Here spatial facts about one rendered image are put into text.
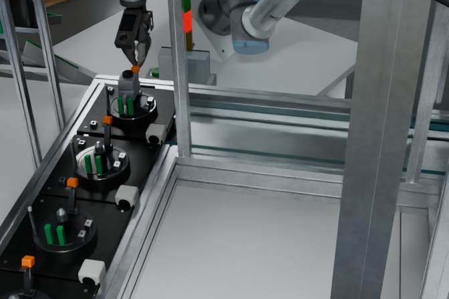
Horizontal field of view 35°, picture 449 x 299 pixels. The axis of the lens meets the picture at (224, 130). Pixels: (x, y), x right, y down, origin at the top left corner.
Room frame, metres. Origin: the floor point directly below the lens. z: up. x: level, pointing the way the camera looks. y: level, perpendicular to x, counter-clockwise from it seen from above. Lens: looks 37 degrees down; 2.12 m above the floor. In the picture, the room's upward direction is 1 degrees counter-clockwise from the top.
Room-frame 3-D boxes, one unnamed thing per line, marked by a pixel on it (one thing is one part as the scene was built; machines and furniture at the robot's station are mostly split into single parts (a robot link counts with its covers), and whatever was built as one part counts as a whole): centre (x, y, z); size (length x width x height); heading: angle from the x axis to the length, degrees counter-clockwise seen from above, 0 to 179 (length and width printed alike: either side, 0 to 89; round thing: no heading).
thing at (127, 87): (1.65, 0.26, 1.06); 0.08 x 0.04 x 0.07; 168
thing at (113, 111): (1.66, 0.26, 0.98); 0.14 x 0.14 x 0.02
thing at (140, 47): (1.76, 0.22, 1.10); 0.06 x 0.03 x 0.09; 168
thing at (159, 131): (1.54, 0.18, 0.97); 0.05 x 0.05 x 0.04; 78
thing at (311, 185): (1.57, -0.03, 0.91); 0.84 x 0.28 x 0.10; 78
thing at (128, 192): (1.41, 0.31, 1.01); 0.24 x 0.24 x 0.13; 78
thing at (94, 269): (1.17, 0.36, 1.01); 0.24 x 0.24 x 0.13; 78
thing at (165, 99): (1.66, 0.26, 0.96); 0.24 x 0.24 x 0.02; 78
